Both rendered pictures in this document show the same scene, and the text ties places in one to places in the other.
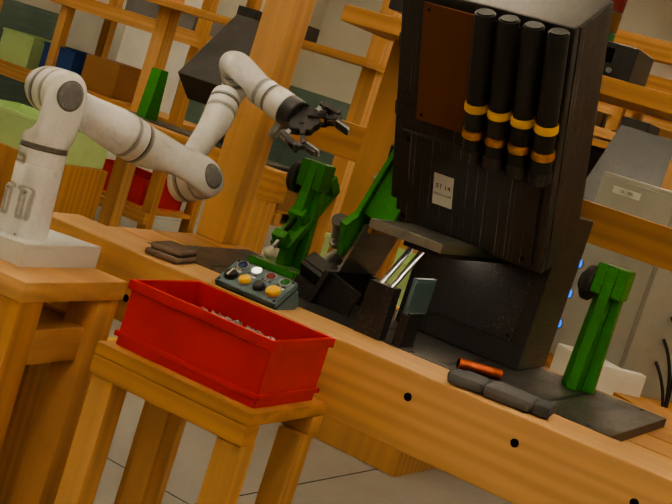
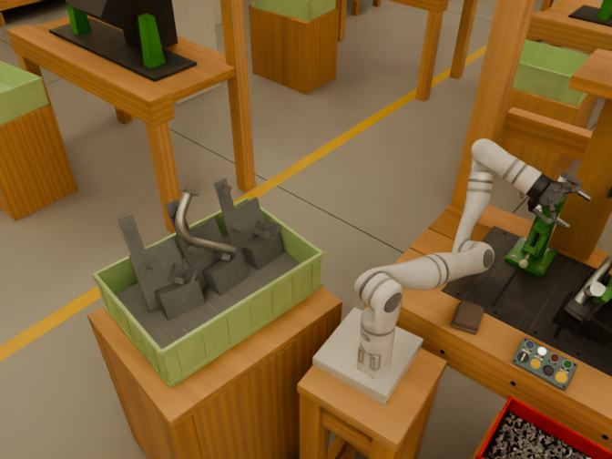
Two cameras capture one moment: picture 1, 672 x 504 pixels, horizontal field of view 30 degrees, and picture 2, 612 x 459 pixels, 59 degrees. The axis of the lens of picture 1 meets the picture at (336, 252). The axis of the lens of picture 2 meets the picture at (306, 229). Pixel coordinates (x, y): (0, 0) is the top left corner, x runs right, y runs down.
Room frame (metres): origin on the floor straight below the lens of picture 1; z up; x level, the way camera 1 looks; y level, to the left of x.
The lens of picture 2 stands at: (1.45, 0.62, 2.17)
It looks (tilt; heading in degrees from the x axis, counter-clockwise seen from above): 40 degrees down; 10
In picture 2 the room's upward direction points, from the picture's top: 1 degrees clockwise
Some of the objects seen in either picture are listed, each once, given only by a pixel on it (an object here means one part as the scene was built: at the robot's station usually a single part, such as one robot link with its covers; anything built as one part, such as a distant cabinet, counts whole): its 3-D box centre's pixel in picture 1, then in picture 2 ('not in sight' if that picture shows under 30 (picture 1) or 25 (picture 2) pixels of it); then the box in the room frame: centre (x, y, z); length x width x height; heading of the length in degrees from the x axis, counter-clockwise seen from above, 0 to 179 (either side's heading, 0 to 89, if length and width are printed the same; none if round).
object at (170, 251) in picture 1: (172, 251); (467, 316); (2.61, 0.33, 0.91); 0.10 x 0.08 x 0.03; 163
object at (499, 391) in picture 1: (501, 391); not in sight; (2.24, -0.36, 0.91); 0.20 x 0.11 x 0.03; 72
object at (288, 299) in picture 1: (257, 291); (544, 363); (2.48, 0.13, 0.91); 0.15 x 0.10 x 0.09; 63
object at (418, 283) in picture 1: (414, 311); not in sight; (2.47, -0.19, 0.97); 0.10 x 0.02 x 0.14; 153
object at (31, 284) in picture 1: (14, 264); (372, 376); (2.40, 0.59, 0.83); 0.32 x 0.32 x 0.04; 66
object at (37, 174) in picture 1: (33, 192); (376, 343); (2.41, 0.59, 0.98); 0.09 x 0.09 x 0.17; 61
